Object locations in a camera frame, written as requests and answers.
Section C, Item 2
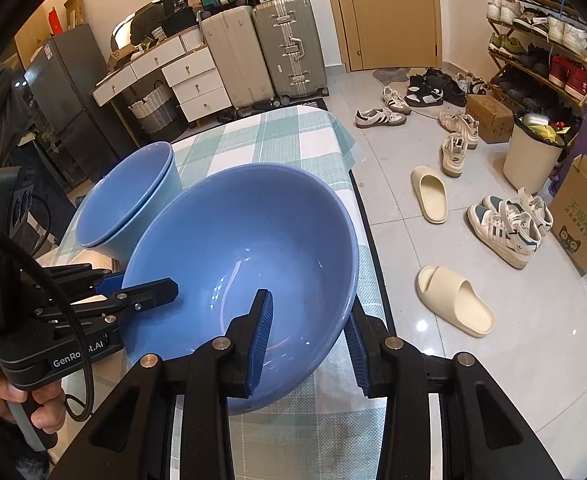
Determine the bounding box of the wooden door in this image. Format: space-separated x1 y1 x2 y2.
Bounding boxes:
329 0 442 72

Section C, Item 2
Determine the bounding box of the white suitcase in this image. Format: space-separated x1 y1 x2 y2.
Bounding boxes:
200 6 275 110

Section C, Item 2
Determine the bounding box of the white dressing table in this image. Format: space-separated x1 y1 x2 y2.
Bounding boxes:
92 26 231 122

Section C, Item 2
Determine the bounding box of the black refrigerator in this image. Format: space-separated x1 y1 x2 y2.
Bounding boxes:
25 24 136 182

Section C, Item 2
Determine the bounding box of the cream slide sandal near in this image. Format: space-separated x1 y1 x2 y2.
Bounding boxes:
416 266 495 338

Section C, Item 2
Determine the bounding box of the woven laundry basket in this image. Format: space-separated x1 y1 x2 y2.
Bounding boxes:
128 80 188 143

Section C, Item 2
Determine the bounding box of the silver suitcase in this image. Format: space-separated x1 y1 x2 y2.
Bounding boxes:
252 0 328 102

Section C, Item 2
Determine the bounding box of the cardboard box on floor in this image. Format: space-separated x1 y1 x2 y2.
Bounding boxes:
549 155 587 275

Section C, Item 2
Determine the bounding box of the blue bowl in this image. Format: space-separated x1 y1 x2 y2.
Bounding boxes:
122 162 359 415
75 141 182 262

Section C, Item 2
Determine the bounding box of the left hand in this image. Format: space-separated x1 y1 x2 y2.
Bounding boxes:
0 374 67 436

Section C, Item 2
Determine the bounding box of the white trash bin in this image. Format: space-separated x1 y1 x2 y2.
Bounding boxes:
503 113 566 194

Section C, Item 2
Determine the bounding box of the cream slide sandal far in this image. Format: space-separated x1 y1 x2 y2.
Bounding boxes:
411 166 449 224

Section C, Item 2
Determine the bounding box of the teal plaid tablecloth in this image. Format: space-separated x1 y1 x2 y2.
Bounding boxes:
58 104 390 480

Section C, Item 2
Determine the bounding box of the small brown cardboard box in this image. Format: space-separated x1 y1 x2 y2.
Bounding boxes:
466 94 515 144

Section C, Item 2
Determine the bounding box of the cream slide sandal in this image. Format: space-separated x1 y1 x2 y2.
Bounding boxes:
416 266 495 338
411 166 449 224

